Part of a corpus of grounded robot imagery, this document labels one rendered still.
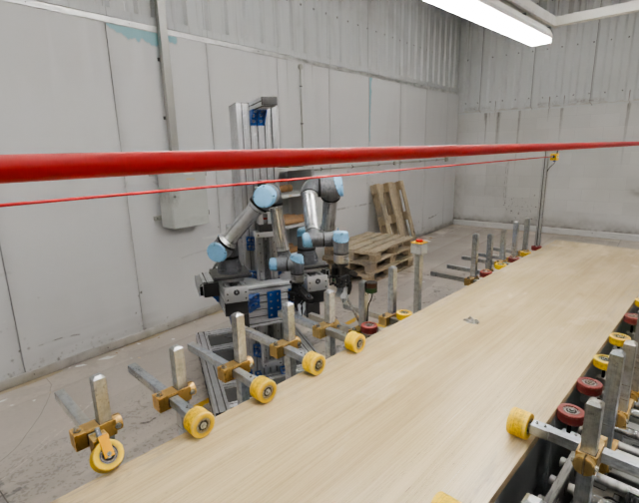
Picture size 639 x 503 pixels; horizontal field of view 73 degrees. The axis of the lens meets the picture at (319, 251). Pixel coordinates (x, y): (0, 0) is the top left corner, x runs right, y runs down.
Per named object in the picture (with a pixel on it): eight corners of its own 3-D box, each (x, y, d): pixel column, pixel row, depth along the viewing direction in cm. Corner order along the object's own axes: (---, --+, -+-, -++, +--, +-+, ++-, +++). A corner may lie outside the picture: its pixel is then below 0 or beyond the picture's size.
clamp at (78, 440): (70, 443, 126) (67, 428, 125) (117, 422, 136) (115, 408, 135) (77, 453, 122) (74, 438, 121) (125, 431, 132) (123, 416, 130)
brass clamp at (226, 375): (217, 378, 161) (216, 365, 160) (246, 364, 170) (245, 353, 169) (226, 384, 157) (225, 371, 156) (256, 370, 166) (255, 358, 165)
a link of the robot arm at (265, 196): (226, 261, 253) (285, 193, 239) (216, 267, 239) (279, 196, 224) (210, 248, 252) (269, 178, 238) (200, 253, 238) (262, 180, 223)
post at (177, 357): (182, 468, 154) (168, 345, 143) (191, 463, 157) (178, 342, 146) (187, 473, 152) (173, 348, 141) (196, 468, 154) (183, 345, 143)
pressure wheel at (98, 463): (94, 479, 118) (85, 451, 120) (124, 464, 123) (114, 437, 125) (99, 475, 114) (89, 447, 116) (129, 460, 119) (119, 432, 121)
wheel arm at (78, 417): (55, 399, 148) (53, 391, 147) (64, 395, 150) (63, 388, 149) (93, 448, 123) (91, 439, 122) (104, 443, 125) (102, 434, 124)
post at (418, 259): (411, 326, 258) (413, 253, 247) (415, 323, 261) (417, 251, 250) (417, 328, 254) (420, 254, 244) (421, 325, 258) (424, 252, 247)
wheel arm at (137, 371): (127, 372, 165) (126, 363, 164) (137, 369, 167) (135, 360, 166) (195, 428, 131) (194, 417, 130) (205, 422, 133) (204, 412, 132)
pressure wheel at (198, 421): (210, 414, 138) (192, 435, 134) (197, 400, 134) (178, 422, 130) (220, 422, 134) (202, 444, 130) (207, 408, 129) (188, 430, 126)
